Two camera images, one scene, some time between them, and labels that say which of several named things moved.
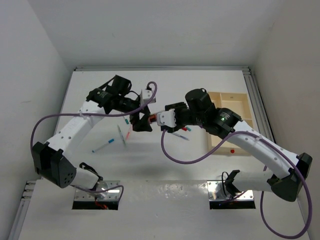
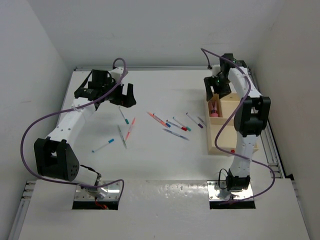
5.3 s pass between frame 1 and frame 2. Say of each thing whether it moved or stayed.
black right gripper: moved
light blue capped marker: stayed
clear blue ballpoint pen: stayed
